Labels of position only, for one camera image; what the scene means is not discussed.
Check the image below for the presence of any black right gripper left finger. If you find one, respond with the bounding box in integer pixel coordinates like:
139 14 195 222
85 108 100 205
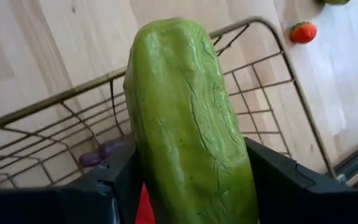
0 139 143 224

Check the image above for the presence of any red strawberry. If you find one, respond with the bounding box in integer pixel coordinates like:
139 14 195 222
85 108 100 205
289 21 318 45

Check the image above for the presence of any red bell pepper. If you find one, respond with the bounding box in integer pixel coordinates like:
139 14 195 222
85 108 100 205
134 183 157 224

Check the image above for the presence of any metal wire basket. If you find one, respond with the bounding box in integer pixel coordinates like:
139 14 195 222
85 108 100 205
0 16 339 189

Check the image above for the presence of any large green cucumber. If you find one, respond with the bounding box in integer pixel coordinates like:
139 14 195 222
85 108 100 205
122 16 259 224

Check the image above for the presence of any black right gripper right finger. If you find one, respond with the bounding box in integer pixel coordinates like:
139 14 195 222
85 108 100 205
244 136 358 224

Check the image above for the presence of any purple eggplant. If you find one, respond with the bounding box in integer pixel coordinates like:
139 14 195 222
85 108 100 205
78 136 134 169

